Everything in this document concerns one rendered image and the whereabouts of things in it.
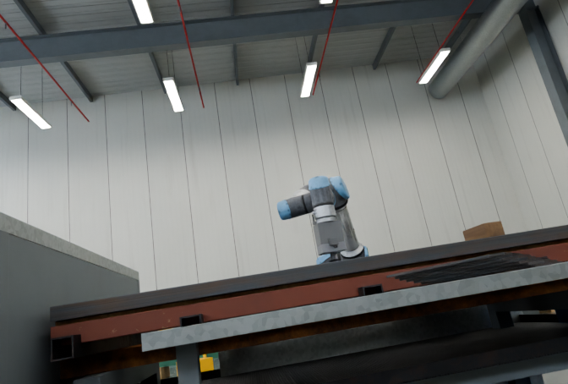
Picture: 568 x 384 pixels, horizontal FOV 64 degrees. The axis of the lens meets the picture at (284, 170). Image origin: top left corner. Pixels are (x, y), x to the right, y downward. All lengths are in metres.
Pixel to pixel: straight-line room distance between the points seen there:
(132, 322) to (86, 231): 11.29
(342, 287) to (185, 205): 10.92
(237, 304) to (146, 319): 0.22
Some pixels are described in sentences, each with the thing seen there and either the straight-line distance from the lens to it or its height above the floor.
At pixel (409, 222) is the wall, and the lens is 12.47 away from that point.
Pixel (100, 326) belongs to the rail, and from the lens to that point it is 1.24.
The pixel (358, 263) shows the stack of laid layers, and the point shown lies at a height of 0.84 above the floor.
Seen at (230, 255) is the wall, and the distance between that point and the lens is 11.68.
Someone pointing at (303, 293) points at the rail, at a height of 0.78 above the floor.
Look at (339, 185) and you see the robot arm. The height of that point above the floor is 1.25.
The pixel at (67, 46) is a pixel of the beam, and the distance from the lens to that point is 10.90.
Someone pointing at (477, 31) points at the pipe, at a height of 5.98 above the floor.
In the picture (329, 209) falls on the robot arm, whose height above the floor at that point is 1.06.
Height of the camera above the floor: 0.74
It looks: 17 degrees up
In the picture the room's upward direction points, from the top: 10 degrees counter-clockwise
